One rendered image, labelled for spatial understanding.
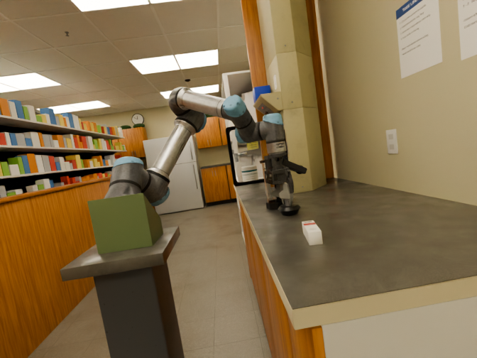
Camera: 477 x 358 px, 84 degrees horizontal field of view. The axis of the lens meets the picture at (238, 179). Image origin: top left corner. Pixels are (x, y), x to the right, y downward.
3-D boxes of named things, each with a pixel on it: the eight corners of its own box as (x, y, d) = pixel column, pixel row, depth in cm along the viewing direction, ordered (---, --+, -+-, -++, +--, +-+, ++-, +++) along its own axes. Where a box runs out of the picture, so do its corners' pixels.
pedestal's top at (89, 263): (62, 281, 83) (59, 269, 82) (106, 246, 115) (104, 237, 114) (164, 264, 84) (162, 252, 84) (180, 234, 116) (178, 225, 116)
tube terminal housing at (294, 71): (316, 181, 184) (302, 67, 176) (336, 187, 152) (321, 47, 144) (280, 186, 182) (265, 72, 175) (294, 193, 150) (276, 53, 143)
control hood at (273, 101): (271, 118, 178) (270, 102, 177) (283, 109, 146) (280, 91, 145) (255, 120, 177) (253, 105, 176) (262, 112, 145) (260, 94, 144)
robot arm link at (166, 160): (121, 192, 113) (179, 95, 131) (145, 206, 125) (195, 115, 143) (139, 197, 107) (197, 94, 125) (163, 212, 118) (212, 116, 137)
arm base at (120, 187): (90, 204, 92) (95, 181, 98) (114, 222, 105) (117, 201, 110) (131, 195, 91) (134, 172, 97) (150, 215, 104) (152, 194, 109)
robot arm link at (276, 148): (280, 142, 109) (289, 140, 102) (281, 153, 110) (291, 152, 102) (262, 144, 107) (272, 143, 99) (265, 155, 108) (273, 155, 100)
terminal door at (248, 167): (277, 180, 180) (270, 121, 176) (233, 187, 179) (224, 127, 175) (277, 180, 181) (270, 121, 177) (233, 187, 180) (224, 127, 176)
